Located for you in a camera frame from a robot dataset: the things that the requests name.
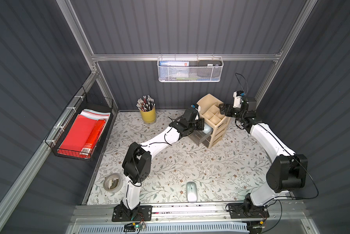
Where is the light blue computer mouse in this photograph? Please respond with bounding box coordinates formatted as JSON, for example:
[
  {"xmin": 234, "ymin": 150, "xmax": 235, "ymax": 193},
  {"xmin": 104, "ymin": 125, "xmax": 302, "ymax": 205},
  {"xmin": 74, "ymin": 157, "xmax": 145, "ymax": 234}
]
[{"xmin": 203, "ymin": 123, "xmax": 213, "ymax": 134}]

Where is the clear top drawer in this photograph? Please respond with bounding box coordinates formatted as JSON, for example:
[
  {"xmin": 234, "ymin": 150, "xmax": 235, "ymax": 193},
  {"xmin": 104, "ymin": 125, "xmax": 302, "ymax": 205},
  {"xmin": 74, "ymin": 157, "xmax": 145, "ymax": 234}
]
[{"xmin": 189, "ymin": 131, "xmax": 213, "ymax": 148}]

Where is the beige drawer organizer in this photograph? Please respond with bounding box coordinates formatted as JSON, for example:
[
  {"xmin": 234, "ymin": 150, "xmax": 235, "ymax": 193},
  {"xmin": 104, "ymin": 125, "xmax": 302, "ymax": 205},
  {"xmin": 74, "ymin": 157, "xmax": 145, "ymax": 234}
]
[{"xmin": 196, "ymin": 94, "xmax": 231, "ymax": 149}]

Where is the grey computer mouse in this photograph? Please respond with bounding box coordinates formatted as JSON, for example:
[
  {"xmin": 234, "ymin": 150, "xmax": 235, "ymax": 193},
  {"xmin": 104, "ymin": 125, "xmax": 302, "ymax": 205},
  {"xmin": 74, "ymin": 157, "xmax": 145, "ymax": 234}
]
[{"xmin": 186, "ymin": 181, "xmax": 197, "ymax": 203}]

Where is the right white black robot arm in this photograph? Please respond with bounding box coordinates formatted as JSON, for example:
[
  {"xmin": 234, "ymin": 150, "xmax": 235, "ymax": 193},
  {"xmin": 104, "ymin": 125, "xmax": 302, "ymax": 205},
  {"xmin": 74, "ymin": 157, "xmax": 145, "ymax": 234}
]
[{"xmin": 219, "ymin": 104, "xmax": 308, "ymax": 207}]

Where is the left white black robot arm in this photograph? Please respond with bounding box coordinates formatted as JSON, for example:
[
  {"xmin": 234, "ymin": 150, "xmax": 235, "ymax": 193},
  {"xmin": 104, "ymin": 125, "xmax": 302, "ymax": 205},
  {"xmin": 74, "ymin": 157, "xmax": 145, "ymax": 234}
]
[{"xmin": 122, "ymin": 117, "xmax": 205, "ymax": 211}]

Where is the yellow pen cup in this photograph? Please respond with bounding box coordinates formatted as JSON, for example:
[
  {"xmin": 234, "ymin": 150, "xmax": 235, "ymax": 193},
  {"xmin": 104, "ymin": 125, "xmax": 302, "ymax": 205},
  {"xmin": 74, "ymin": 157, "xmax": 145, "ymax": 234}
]
[{"xmin": 140, "ymin": 107, "xmax": 156, "ymax": 124}]

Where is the black device in basket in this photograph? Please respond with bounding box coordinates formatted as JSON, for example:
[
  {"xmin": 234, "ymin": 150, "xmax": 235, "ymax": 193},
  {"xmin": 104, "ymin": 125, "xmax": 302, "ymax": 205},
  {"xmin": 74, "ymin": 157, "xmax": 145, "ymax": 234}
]
[{"xmin": 197, "ymin": 59, "xmax": 223, "ymax": 67}]

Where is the bundle of pens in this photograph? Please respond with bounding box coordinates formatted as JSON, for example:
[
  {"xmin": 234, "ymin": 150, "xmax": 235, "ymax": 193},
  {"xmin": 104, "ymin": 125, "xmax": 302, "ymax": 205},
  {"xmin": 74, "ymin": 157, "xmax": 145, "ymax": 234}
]
[{"xmin": 137, "ymin": 95, "xmax": 155, "ymax": 112}]

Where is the blue box in basket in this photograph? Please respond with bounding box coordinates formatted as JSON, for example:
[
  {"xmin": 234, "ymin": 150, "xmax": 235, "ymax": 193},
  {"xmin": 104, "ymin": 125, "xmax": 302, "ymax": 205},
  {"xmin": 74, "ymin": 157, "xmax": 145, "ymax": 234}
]
[{"xmin": 158, "ymin": 61, "xmax": 190, "ymax": 81}]

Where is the roll of tape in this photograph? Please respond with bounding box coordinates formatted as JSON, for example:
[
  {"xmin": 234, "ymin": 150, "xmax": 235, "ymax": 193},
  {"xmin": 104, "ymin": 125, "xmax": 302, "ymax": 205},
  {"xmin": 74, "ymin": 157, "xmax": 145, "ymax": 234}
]
[{"xmin": 103, "ymin": 173, "xmax": 123, "ymax": 193}]

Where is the white ventilation grille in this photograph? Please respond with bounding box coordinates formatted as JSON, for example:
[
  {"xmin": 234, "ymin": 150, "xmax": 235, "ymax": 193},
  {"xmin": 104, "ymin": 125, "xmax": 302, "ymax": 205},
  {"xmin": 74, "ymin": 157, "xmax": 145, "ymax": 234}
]
[{"xmin": 73, "ymin": 221, "xmax": 250, "ymax": 234}]

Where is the red folder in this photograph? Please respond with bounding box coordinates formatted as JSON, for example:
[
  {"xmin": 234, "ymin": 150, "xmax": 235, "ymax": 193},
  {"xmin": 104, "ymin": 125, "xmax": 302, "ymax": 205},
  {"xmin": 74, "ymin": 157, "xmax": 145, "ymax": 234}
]
[{"xmin": 57, "ymin": 115, "xmax": 107, "ymax": 159}]

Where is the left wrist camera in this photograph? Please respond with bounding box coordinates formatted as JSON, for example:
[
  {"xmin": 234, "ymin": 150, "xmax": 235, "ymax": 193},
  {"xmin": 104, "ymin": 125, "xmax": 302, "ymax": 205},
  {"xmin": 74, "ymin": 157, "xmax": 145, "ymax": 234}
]
[{"xmin": 183, "ymin": 104, "xmax": 199, "ymax": 122}]

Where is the white wire wall basket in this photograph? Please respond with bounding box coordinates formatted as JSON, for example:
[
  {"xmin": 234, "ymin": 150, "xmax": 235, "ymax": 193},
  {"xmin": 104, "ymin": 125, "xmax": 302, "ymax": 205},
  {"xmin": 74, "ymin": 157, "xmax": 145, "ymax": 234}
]
[{"xmin": 157, "ymin": 56, "xmax": 224, "ymax": 82}]

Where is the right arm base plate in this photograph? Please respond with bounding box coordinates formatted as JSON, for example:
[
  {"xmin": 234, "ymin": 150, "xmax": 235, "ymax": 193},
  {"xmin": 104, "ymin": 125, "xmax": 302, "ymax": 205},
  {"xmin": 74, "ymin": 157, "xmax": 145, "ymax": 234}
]
[{"xmin": 225, "ymin": 203, "xmax": 270, "ymax": 219}]

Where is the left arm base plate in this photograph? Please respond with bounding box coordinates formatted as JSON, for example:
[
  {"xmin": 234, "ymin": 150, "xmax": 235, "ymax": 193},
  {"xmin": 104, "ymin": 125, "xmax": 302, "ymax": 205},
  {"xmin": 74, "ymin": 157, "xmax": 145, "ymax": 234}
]
[{"xmin": 112, "ymin": 204, "xmax": 153, "ymax": 222}]

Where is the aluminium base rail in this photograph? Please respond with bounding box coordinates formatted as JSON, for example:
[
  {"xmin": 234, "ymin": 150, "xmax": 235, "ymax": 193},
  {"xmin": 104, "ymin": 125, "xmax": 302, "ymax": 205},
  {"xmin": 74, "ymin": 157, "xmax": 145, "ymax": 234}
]
[{"xmin": 69, "ymin": 200, "xmax": 311, "ymax": 226}]

